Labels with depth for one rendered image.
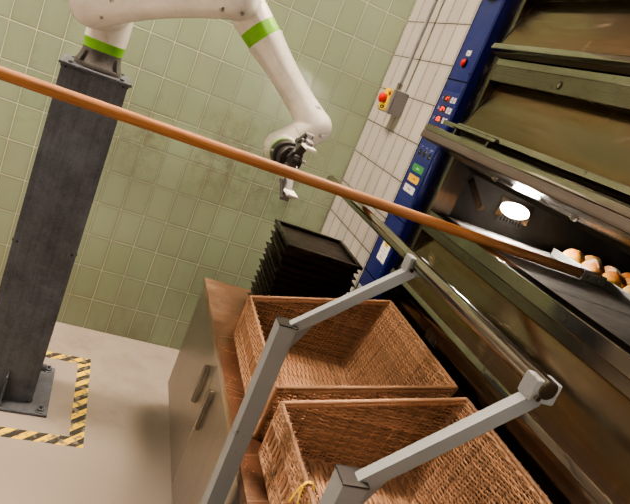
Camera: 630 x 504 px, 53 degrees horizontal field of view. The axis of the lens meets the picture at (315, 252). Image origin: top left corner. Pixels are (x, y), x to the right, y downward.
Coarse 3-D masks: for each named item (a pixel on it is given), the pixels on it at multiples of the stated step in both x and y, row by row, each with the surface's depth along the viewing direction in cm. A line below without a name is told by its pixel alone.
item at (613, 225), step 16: (448, 144) 180; (464, 160) 187; (480, 160) 162; (496, 160) 157; (512, 176) 148; (528, 176) 142; (528, 192) 157; (544, 192) 135; (560, 192) 131; (560, 208) 146; (576, 208) 125; (592, 208) 121; (592, 224) 136; (608, 224) 116; (624, 224) 113; (624, 240) 127
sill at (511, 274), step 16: (464, 240) 186; (480, 256) 176; (496, 256) 171; (496, 272) 167; (512, 272) 161; (528, 288) 154; (544, 288) 153; (544, 304) 147; (560, 304) 143; (560, 320) 141; (576, 320) 137; (592, 320) 139; (576, 336) 135; (592, 336) 131; (608, 336) 130; (608, 352) 127; (624, 352) 123; (624, 368) 122
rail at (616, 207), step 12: (444, 132) 185; (468, 144) 171; (492, 156) 158; (504, 156) 154; (516, 168) 148; (528, 168) 144; (552, 180) 135; (564, 180) 132; (576, 192) 127; (588, 192) 124; (600, 204) 120; (612, 204) 117; (624, 216) 114
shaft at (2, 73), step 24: (0, 72) 138; (72, 96) 142; (120, 120) 147; (144, 120) 148; (192, 144) 152; (216, 144) 153; (264, 168) 158; (288, 168) 160; (336, 192) 164; (360, 192) 166; (408, 216) 171; (432, 216) 174; (480, 240) 178; (552, 264) 187
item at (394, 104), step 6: (384, 90) 258; (390, 90) 252; (396, 90) 249; (390, 96) 250; (396, 96) 250; (402, 96) 251; (408, 96) 251; (384, 102) 254; (390, 102) 250; (396, 102) 251; (402, 102) 252; (378, 108) 259; (384, 108) 252; (390, 108) 251; (396, 108) 252; (402, 108) 252; (390, 114) 253; (396, 114) 253
